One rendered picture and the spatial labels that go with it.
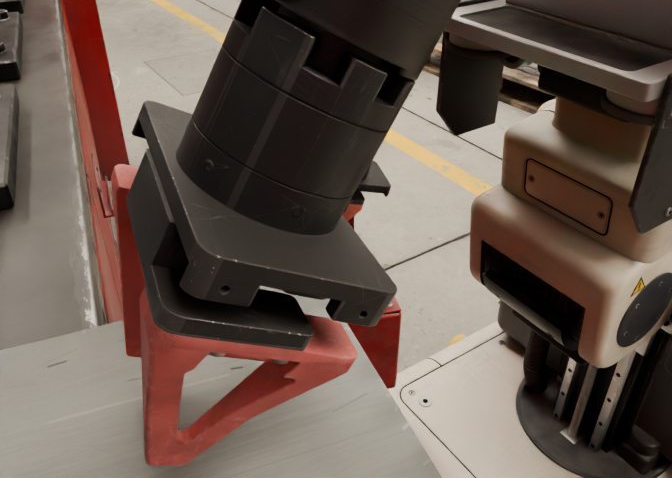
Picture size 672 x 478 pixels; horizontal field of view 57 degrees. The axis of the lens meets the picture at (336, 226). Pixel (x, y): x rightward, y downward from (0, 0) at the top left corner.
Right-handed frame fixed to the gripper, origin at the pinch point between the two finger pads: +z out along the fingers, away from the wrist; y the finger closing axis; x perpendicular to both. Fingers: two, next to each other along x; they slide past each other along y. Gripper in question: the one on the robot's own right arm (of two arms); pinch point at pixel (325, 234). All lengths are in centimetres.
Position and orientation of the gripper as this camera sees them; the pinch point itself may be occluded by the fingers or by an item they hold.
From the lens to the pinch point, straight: 76.4
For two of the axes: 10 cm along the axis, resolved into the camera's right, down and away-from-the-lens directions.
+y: -9.4, -0.7, -3.3
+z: -2.4, 8.3, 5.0
